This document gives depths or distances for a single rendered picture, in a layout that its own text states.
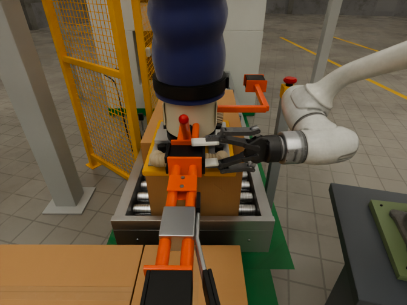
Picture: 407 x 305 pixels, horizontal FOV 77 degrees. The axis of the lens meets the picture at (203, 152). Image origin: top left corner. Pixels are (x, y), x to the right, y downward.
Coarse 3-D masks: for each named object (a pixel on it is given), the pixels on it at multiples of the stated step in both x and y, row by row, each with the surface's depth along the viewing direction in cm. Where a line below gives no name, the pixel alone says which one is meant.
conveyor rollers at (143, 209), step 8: (144, 176) 146; (144, 184) 139; (248, 184) 139; (144, 192) 133; (248, 192) 133; (144, 200) 132; (240, 200) 132; (248, 200) 132; (136, 208) 124; (144, 208) 124; (240, 208) 124; (248, 208) 124
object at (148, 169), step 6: (162, 120) 105; (162, 126) 100; (156, 132) 98; (156, 144) 90; (162, 144) 85; (150, 150) 88; (162, 150) 84; (144, 168) 80; (150, 168) 80; (156, 168) 80; (162, 168) 80; (144, 174) 79; (150, 174) 79; (156, 174) 79; (162, 174) 79
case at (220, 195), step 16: (224, 96) 137; (160, 112) 120; (144, 144) 97; (144, 160) 101; (160, 176) 105; (208, 176) 105; (224, 176) 105; (240, 176) 105; (160, 192) 110; (208, 192) 110; (224, 192) 110; (240, 192) 110; (160, 208) 115; (208, 208) 115; (224, 208) 115
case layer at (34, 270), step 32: (0, 256) 102; (32, 256) 102; (64, 256) 102; (96, 256) 102; (128, 256) 102; (224, 256) 102; (0, 288) 91; (32, 288) 91; (64, 288) 91; (96, 288) 91; (128, 288) 91; (224, 288) 91
